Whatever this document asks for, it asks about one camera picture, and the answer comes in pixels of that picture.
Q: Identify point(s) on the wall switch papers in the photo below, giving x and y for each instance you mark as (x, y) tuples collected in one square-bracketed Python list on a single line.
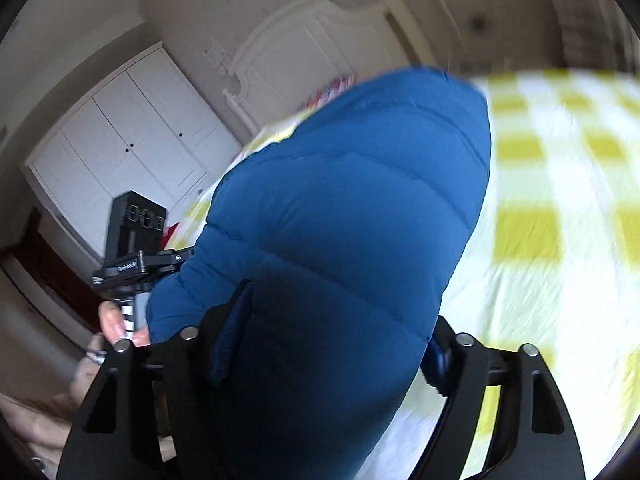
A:
[(218, 58)]

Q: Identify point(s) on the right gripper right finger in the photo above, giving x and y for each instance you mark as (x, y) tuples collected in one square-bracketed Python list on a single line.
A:
[(533, 436)]

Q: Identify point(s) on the red cloth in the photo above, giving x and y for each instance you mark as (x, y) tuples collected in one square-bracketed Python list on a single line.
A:
[(168, 234)]

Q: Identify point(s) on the colourful patterned pillow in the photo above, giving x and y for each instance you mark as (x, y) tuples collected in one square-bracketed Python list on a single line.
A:
[(330, 92)]

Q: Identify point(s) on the patterned cartoon curtain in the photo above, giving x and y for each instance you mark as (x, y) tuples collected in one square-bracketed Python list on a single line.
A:
[(597, 35)]

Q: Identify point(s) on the white wooden headboard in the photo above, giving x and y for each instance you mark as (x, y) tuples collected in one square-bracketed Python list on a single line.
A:
[(307, 44)]

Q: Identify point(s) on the white wardrobe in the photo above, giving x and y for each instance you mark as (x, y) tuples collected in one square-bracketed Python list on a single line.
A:
[(143, 128)]

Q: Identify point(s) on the blue quilted puffer jacket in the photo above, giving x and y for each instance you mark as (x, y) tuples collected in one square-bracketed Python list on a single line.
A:
[(346, 235)]

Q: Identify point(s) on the person left hand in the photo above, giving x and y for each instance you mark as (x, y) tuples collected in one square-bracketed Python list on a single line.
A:
[(113, 326)]

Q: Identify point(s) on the silver standing lamp pole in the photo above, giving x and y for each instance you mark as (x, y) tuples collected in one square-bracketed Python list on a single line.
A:
[(455, 29)]

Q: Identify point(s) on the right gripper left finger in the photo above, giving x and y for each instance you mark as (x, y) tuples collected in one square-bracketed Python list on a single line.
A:
[(157, 412)]

